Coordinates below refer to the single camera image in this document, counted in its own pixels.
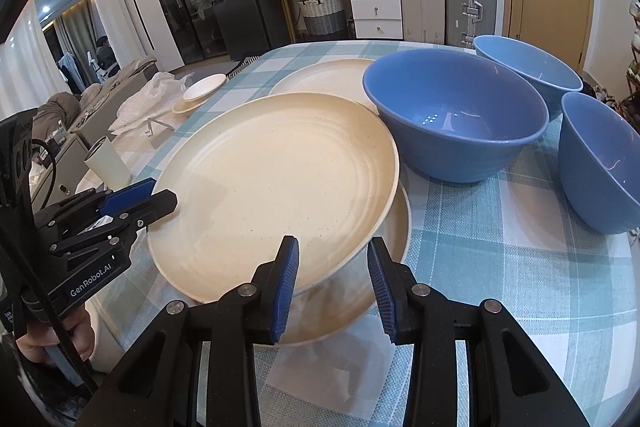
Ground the white curtain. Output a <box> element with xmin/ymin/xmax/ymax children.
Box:
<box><xmin>85</xmin><ymin>0</ymin><xmax>156</xmax><ymax>68</ymax></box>

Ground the large cream plate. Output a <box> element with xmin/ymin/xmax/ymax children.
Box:
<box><xmin>269</xmin><ymin>59</ymin><xmax>383</xmax><ymax>114</ymax></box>
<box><xmin>192</xmin><ymin>181</ymin><xmax>412</xmax><ymax>348</ymax></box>
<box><xmin>146</xmin><ymin>92</ymin><xmax>401</xmax><ymax>303</ymax></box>

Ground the small cream plate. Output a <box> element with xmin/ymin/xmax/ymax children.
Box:
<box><xmin>172</xmin><ymin>94</ymin><xmax>207</xmax><ymax>115</ymax></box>

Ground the person's left hand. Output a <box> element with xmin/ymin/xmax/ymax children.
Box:
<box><xmin>15</xmin><ymin>307</ymin><xmax>97</xmax><ymax>370</ymax></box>

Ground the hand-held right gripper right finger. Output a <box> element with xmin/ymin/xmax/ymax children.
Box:
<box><xmin>366</xmin><ymin>238</ymin><xmax>593</xmax><ymax>427</ymax></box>

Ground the small white plate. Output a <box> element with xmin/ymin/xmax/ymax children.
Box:
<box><xmin>182</xmin><ymin>74</ymin><xmax>228</xmax><ymax>102</ymax></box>

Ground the grey side cabinet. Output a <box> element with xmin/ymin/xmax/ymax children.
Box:
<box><xmin>30</xmin><ymin>132</ymin><xmax>93</xmax><ymax>208</ymax></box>

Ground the blue bowl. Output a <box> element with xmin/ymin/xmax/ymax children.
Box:
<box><xmin>558</xmin><ymin>92</ymin><xmax>640</xmax><ymax>235</ymax></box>
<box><xmin>362</xmin><ymin>49</ymin><xmax>550</xmax><ymax>182</ymax></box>
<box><xmin>472</xmin><ymin>35</ymin><xmax>584</xmax><ymax>120</ymax></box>

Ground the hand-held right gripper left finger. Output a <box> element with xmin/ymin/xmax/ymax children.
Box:
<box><xmin>75</xmin><ymin>235</ymin><xmax>301</xmax><ymax>427</ymax></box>

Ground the grey sofa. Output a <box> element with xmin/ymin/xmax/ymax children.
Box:
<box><xmin>30</xmin><ymin>59</ymin><xmax>161</xmax><ymax>148</ymax></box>

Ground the silver suitcase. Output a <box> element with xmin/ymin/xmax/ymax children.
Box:
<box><xmin>443</xmin><ymin>0</ymin><xmax>498</xmax><ymax>50</ymax></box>

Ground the teal checked tablecloth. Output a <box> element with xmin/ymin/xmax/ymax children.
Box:
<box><xmin>85</xmin><ymin>38</ymin><xmax>640</xmax><ymax>427</ymax></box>

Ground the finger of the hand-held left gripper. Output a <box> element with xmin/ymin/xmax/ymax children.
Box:
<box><xmin>49</xmin><ymin>189</ymin><xmax>179</xmax><ymax>259</ymax></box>
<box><xmin>35</xmin><ymin>178</ymin><xmax>157</xmax><ymax>234</ymax></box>

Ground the woven laundry basket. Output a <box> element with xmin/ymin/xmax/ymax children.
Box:
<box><xmin>298</xmin><ymin>0</ymin><xmax>348</xmax><ymax>38</ymax></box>

